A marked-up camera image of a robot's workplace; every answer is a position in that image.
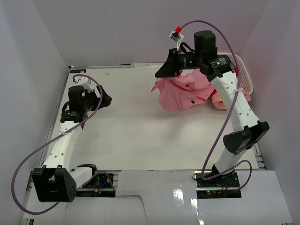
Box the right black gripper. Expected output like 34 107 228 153
155 48 203 78

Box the pink t shirt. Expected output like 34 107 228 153
151 69 217 112

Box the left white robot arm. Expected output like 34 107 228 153
32 85 112 203

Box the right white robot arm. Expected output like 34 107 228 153
155 30 270 187

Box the peach t shirt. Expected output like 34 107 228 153
210 90 252 111

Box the white plastic basket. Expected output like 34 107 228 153
222 53 255 95

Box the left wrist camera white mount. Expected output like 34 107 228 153
73 75 93 92

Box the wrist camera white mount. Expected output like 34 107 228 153
73 75 93 92
169 26 184 51

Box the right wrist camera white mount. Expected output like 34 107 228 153
169 26 184 51

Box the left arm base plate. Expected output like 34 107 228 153
75 171 120 198

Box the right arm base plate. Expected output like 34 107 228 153
192 171 242 199

